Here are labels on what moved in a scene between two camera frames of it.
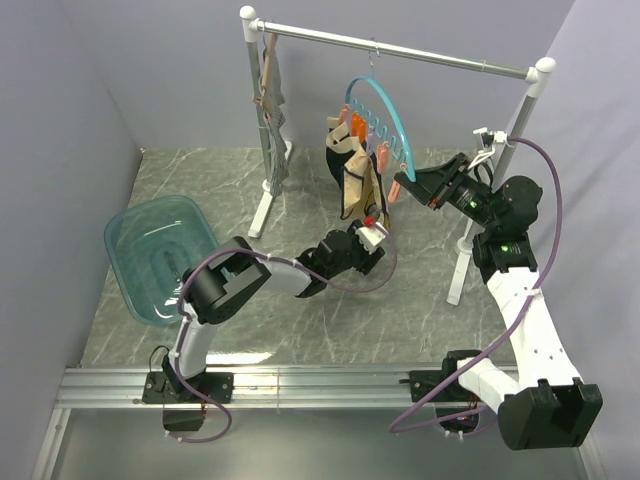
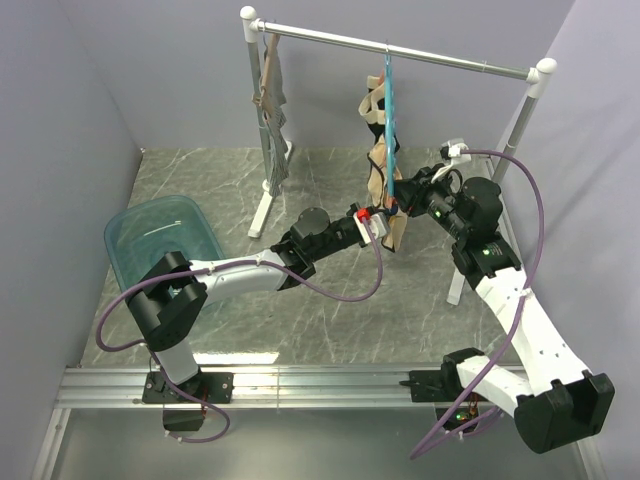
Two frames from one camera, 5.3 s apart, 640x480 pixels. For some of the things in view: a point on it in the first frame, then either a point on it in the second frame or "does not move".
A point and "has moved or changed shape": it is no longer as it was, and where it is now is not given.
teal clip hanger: x=371 y=97 → x=389 y=127
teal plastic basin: x=151 y=245 does not move
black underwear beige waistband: x=340 y=143 → x=372 y=108
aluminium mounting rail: x=119 y=388 does not move
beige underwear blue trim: x=361 y=183 → x=398 y=226
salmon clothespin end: x=394 y=191 has moved or changed shape
